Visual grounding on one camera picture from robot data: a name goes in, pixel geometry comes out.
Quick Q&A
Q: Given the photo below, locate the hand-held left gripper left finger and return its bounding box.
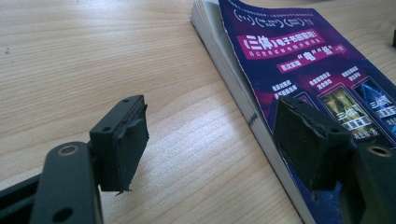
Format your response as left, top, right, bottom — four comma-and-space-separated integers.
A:
89, 94, 149, 194

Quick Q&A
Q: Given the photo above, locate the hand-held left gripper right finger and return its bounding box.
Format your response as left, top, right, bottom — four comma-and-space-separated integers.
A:
273, 96, 353, 192

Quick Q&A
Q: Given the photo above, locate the purple cover paperback book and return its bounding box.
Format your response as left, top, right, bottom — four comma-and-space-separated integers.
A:
190, 0, 396, 224

